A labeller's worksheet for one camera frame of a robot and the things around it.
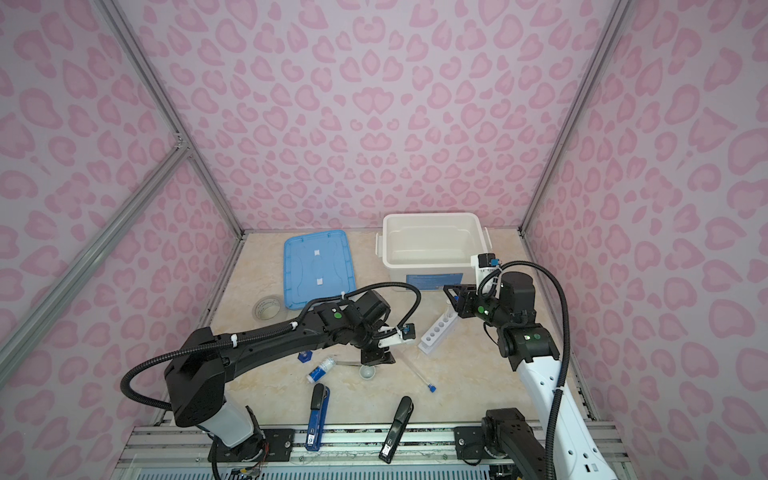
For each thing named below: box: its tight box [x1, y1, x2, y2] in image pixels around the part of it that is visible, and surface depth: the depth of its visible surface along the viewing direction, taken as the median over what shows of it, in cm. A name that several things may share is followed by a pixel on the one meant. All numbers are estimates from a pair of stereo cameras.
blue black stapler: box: [305, 383, 330, 452], surface depth 76 cm
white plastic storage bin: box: [375, 213, 493, 291], surface depth 106 cm
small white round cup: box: [359, 365, 376, 380], surface depth 84 cm
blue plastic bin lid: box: [283, 230, 356, 310], surface depth 110 cm
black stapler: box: [378, 396, 414, 464], surface depth 73 cm
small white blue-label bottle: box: [306, 357, 336, 384], surface depth 85 cm
